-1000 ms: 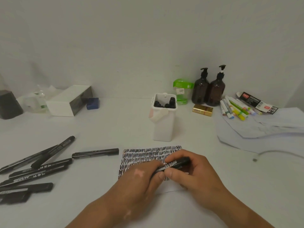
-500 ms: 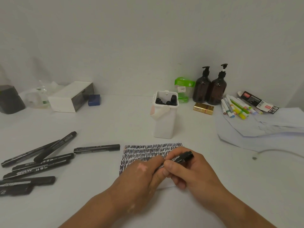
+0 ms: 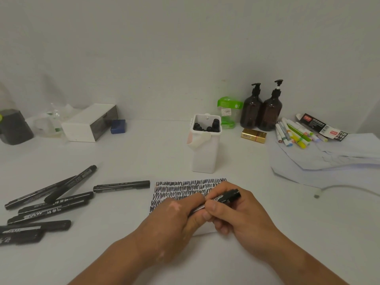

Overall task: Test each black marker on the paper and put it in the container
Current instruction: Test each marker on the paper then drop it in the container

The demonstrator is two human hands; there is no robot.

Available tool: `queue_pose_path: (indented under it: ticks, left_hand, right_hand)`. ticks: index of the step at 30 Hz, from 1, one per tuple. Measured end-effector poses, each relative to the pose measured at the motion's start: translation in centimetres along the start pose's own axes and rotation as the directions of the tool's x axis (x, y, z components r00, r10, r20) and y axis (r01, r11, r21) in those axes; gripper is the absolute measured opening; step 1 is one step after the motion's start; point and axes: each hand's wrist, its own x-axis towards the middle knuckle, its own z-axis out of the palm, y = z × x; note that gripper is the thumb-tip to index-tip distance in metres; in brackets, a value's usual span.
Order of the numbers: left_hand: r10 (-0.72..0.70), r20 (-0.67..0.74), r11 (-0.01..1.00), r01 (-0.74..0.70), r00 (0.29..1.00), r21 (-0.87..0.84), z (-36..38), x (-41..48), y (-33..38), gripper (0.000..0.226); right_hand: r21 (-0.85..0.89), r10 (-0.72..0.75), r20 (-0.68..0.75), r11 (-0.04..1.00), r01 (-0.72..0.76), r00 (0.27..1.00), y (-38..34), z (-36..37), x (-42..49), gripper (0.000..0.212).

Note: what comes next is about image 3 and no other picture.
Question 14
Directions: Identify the person's left hand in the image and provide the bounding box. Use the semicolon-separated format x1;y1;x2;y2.
133;192;213;264

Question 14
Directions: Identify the person's right hand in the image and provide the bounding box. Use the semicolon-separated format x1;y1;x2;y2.
203;180;285;262

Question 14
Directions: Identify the white paper with black scribbles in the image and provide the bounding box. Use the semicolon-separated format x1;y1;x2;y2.
149;178;229;236

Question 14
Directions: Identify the pile of black markers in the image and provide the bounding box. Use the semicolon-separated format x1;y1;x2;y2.
0;165;151;245

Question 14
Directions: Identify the small gold box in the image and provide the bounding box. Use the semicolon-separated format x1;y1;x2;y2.
241;128;268;144

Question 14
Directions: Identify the pile of loose white sheets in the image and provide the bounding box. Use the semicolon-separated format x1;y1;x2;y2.
268;133;380;189

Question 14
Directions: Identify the bunch of pastel highlighter pens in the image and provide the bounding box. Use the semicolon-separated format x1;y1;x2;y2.
274;117;329;150

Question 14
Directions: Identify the brown pump bottle white neck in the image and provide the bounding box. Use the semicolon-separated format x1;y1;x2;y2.
256;79;284;132

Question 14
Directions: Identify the small blue box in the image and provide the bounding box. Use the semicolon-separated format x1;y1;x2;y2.
110;119;126;135

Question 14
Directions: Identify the black and red cardboard box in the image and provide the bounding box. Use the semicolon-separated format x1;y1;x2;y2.
295;113;348;142

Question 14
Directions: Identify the clear jar with green lid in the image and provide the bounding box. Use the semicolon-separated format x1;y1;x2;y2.
217;96;244;130

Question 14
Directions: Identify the white box with grey front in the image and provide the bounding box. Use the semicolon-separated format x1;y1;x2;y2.
61;103;119;143

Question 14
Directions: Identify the clear bottle with dark liquid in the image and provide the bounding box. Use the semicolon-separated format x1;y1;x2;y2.
0;81;34;145

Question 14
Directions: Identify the white plastic container with handle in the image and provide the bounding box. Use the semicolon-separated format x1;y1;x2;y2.
187;113;222;174

